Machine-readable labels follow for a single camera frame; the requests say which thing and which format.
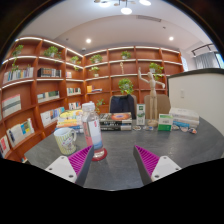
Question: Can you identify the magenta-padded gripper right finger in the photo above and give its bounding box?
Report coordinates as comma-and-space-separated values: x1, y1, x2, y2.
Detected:
133, 144, 183, 186

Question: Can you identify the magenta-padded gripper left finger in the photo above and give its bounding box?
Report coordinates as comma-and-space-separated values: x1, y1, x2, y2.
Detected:
44, 144, 95, 187

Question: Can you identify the clear plastic water bottle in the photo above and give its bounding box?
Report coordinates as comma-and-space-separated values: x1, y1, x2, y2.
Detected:
81, 101, 105, 159

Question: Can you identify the yellow striped ceramic mug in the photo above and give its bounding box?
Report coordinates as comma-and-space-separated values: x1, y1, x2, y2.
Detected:
53, 127, 78, 156

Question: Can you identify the small green white box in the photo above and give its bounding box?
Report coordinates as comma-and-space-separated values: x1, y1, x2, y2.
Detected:
157, 113, 174, 132

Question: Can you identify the stack of white books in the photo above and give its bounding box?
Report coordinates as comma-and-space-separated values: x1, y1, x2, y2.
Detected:
168, 107, 200, 129

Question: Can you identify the tall green white carton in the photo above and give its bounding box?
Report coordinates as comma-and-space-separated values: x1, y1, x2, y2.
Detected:
135, 103, 147, 126

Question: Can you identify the brown chair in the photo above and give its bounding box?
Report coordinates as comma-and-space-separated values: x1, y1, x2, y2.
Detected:
143, 94, 172, 120

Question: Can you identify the stack of dark books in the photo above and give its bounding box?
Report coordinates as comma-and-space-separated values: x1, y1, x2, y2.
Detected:
99, 112, 133, 132

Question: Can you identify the chair with dark jacket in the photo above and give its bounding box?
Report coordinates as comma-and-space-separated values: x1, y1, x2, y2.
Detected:
109, 94, 137, 120

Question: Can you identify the white counter with dark top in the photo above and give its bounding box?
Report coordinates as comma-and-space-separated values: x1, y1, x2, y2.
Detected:
166, 67, 224, 138

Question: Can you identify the orange wooden shelf unit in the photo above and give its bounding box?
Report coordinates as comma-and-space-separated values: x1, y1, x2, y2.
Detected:
0, 35, 185, 164

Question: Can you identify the grey curtain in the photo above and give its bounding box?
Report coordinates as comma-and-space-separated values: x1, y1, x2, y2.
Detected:
194, 51, 218, 70

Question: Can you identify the window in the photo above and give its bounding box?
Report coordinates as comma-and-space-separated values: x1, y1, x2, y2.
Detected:
215, 51, 224, 69

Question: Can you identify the ceiling air vent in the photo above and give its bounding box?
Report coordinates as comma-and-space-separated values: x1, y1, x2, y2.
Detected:
135, 14, 163, 23

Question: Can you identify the branched ceiling lamp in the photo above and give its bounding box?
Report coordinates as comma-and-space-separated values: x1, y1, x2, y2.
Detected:
93, 0, 153, 16

